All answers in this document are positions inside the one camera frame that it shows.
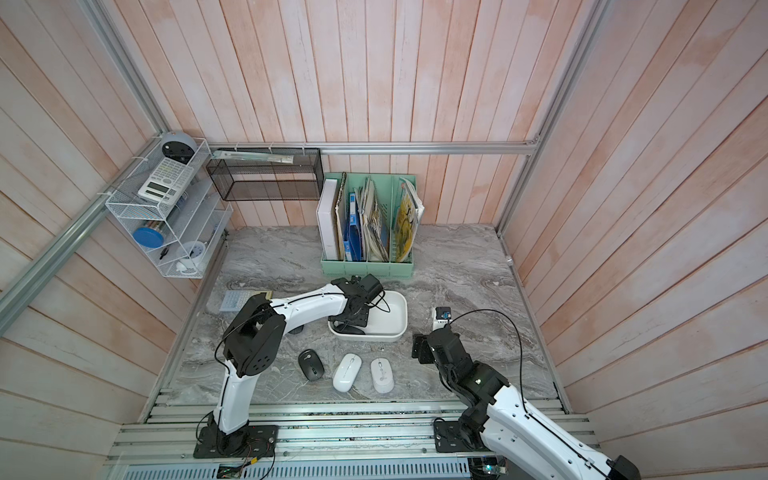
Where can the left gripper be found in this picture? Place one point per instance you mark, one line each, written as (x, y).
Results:
(360, 321)

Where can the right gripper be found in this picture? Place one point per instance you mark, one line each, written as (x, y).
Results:
(423, 343)

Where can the white storage box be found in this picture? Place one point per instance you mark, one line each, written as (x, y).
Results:
(387, 321)

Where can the white mouse with label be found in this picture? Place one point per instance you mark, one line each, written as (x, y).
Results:
(382, 375)

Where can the dark grey mouse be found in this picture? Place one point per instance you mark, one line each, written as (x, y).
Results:
(311, 365)

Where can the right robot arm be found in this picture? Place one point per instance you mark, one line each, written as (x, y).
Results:
(499, 419)

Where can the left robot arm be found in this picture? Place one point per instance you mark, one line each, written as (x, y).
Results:
(251, 342)

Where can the blue book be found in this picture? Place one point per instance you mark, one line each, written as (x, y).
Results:
(353, 237)

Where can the green magazine file holder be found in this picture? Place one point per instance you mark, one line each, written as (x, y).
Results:
(377, 198)

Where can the white binder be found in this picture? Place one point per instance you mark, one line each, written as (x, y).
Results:
(326, 220)

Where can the yellow picture book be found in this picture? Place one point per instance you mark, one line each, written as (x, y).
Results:
(410, 210)

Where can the yellow blue calculator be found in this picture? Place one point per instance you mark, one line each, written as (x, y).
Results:
(234, 300)

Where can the black mesh basket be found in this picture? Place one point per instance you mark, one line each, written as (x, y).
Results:
(238, 181)

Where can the white cup on shelf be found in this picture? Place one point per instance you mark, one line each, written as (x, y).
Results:
(189, 257)

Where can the ruler on basket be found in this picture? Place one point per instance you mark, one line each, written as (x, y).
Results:
(252, 156)

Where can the blue lid jar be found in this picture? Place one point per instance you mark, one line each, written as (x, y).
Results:
(149, 235)

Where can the white calculator on shelf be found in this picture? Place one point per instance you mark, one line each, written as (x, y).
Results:
(166, 182)

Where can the round black white speaker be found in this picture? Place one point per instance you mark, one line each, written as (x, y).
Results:
(178, 146)

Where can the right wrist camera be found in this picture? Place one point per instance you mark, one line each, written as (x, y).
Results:
(441, 317)

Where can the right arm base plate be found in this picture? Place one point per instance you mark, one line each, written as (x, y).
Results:
(448, 437)

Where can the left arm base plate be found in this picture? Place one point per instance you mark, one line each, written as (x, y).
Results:
(249, 441)

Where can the white wire shelf rack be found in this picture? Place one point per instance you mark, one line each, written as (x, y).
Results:
(198, 215)

